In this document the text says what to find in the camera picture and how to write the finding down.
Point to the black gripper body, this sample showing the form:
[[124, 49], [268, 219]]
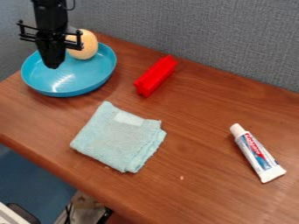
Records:
[[52, 34]]

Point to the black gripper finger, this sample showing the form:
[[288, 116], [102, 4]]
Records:
[[45, 51], [57, 53]]

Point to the yellow orange ball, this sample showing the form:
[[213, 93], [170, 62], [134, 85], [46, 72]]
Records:
[[89, 46]]

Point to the blue plate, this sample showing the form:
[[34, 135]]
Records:
[[74, 78]]

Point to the red plastic block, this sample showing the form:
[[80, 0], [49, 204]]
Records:
[[148, 82]]

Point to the light blue folded cloth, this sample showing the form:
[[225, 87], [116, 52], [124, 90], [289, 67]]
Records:
[[118, 139]]

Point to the white toothpaste tube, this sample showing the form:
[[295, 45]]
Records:
[[261, 161]]

